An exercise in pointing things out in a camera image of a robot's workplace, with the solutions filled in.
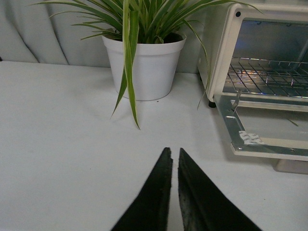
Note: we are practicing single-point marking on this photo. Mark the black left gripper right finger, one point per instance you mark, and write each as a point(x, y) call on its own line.
point(203, 206)

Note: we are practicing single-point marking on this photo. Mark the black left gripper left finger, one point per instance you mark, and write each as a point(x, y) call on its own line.
point(149, 210)

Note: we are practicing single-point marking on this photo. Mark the glass oven door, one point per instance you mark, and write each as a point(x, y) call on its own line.
point(258, 127)

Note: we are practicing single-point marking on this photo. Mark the cream Toshiba toaster oven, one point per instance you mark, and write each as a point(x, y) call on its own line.
point(259, 29)

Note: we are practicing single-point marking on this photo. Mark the fallen green leaf fragment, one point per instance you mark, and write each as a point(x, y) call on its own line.
point(292, 122)

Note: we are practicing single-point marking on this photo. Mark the white plant pot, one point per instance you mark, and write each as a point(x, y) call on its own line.
point(154, 66)

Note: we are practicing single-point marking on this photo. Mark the green striped spider plant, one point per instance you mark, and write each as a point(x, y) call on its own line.
point(135, 22)

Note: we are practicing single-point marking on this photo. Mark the metal oven wire rack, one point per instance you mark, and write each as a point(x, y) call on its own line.
point(267, 77)

